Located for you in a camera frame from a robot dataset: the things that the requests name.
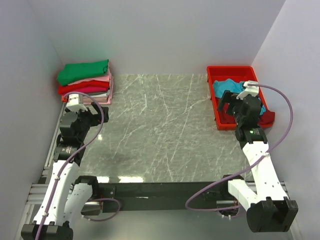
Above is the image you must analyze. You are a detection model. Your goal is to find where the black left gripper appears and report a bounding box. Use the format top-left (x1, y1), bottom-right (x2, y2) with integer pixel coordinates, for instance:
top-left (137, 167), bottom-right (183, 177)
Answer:
top-left (72, 101), bottom-right (108, 141)

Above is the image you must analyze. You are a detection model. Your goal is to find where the teal t shirt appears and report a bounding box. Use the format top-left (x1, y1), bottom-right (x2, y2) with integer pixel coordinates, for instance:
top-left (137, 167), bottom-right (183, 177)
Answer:
top-left (212, 78), bottom-right (267, 116)

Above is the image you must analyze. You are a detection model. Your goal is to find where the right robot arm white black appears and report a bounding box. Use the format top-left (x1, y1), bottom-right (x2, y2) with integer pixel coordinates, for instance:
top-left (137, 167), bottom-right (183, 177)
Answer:
top-left (217, 90), bottom-right (299, 233)

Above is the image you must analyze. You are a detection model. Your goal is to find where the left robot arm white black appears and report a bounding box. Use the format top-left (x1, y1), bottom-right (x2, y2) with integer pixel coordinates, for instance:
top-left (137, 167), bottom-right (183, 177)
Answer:
top-left (21, 102), bottom-right (109, 240)

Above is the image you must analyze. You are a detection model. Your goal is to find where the grey white folded t shirt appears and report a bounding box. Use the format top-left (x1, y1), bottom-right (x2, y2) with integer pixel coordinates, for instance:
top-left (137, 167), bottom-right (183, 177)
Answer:
top-left (84, 89), bottom-right (111, 99)

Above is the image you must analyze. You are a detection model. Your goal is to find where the magenta folded t shirt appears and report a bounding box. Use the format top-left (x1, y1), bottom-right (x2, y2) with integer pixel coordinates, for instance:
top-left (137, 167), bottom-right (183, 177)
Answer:
top-left (58, 86), bottom-right (109, 96)

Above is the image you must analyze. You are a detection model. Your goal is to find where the red plastic bin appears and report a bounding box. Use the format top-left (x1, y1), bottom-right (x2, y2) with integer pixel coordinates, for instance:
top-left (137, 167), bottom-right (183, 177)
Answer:
top-left (206, 66), bottom-right (257, 131)

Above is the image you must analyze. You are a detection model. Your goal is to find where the dark red t shirt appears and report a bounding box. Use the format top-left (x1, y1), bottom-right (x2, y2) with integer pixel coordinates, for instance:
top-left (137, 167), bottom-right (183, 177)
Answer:
top-left (212, 97), bottom-right (275, 131)

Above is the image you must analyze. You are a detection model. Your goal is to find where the red folded t shirt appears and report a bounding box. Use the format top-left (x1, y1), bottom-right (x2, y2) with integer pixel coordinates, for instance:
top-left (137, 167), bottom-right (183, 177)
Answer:
top-left (58, 80), bottom-right (110, 91)

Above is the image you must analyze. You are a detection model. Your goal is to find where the green folded t shirt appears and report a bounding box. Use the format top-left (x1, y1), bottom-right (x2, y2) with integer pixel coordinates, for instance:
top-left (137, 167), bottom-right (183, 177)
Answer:
top-left (57, 59), bottom-right (109, 86)

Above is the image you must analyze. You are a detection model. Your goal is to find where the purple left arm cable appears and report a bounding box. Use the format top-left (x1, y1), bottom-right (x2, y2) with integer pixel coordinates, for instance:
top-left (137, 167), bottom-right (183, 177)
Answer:
top-left (32, 91), bottom-right (122, 240)

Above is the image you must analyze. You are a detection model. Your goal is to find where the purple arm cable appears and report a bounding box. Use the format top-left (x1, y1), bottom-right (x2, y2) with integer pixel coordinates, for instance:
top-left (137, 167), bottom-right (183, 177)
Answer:
top-left (32, 91), bottom-right (122, 240)
top-left (185, 83), bottom-right (293, 219)

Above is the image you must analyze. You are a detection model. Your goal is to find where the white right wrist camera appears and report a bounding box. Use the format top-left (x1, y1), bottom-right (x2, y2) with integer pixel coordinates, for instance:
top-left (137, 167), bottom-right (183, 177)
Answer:
top-left (236, 80), bottom-right (260, 100)

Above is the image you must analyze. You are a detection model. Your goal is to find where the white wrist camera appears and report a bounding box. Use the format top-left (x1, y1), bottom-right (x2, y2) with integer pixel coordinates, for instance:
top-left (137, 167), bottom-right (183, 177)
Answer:
top-left (236, 80), bottom-right (260, 100)
top-left (66, 94), bottom-right (88, 113)

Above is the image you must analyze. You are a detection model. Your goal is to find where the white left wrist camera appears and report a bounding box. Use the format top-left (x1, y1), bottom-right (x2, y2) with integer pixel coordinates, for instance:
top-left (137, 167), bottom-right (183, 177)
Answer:
top-left (66, 94), bottom-right (88, 113)

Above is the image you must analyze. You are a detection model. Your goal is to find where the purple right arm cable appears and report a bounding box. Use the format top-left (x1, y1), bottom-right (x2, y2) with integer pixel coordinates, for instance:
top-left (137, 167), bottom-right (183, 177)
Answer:
top-left (185, 83), bottom-right (293, 219)

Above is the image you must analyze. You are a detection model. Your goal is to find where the aluminium frame rail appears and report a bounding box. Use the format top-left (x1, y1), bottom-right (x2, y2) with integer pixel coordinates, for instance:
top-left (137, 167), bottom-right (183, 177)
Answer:
top-left (13, 102), bottom-right (305, 240)

